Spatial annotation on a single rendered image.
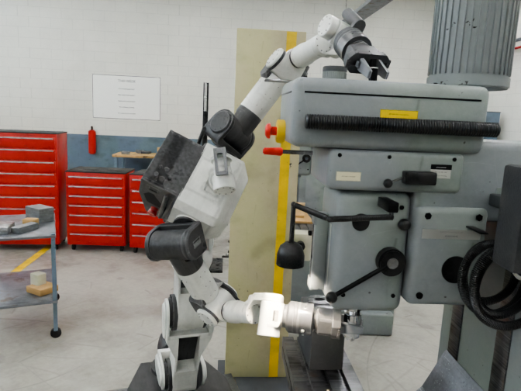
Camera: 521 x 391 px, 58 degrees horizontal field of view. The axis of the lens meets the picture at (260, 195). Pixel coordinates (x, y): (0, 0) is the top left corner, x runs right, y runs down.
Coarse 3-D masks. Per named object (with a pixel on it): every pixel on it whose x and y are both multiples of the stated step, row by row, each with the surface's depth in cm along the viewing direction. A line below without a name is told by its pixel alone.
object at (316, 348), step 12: (312, 300) 178; (324, 300) 178; (300, 336) 184; (312, 336) 164; (324, 336) 164; (312, 348) 165; (324, 348) 165; (336, 348) 166; (312, 360) 166; (324, 360) 166; (336, 360) 167
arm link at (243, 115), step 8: (240, 104) 159; (240, 112) 157; (248, 112) 156; (240, 120) 156; (248, 120) 156; (256, 120) 157; (232, 128) 152; (240, 128) 156; (248, 128) 157; (232, 136) 154; (240, 136) 156; (248, 136) 159; (232, 144) 158; (240, 144) 159
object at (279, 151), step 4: (264, 148) 131; (268, 148) 131; (272, 148) 131; (276, 148) 131; (280, 148) 131; (264, 152) 131; (268, 152) 131; (272, 152) 131; (276, 152) 131; (280, 152) 131; (284, 152) 131; (288, 152) 131; (292, 152) 131; (296, 152) 132; (300, 152) 132; (304, 152) 132; (308, 152) 132; (312, 152) 132
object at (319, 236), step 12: (312, 216) 126; (312, 228) 126; (324, 228) 124; (312, 240) 126; (324, 240) 125; (312, 252) 126; (324, 252) 125; (312, 264) 126; (324, 264) 126; (312, 276) 126; (324, 276) 127; (312, 288) 127
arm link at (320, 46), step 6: (318, 36) 142; (312, 42) 143; (318, 42) 142; (324, 42) 143; (312, 48) 143; (318, 48) 142; (324, 48) 143; (330, 48) 144; (318, 54) 144; (324, 54) 143; (330, 54) 142; (336, 54) 142
